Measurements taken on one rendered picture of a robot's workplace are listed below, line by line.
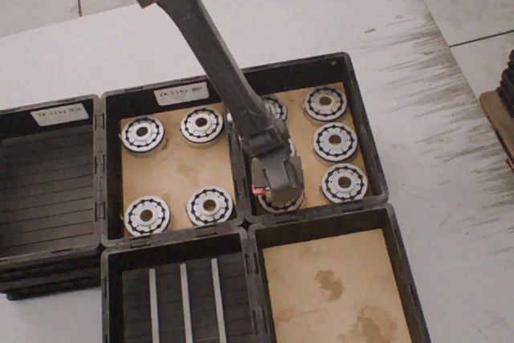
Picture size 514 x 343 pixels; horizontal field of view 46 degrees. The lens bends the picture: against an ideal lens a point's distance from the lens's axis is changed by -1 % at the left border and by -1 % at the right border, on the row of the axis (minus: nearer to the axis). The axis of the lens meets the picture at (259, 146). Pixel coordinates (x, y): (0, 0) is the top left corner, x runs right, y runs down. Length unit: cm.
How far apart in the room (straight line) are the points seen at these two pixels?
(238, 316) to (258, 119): 44
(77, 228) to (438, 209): 85
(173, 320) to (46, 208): 42
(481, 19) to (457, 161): 136
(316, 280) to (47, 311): 64
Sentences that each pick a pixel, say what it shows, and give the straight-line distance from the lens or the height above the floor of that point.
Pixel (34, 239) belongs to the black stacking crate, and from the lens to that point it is 148.
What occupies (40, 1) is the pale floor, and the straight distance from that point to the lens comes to 322.
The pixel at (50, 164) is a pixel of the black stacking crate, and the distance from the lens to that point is 156.
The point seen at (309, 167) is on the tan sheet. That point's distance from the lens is 141.
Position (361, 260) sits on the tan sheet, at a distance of 132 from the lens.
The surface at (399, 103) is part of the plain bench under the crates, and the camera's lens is 167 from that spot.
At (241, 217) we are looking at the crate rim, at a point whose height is 93.
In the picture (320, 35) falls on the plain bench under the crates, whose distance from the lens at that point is 181.
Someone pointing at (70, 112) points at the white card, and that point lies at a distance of 153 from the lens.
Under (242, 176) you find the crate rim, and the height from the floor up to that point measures 93.
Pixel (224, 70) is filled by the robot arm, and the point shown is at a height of 129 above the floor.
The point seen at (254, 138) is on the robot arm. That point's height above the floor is 113.
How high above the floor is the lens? 206
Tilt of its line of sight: 59 degrees down
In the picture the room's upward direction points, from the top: 10 degrees counter-clockwise
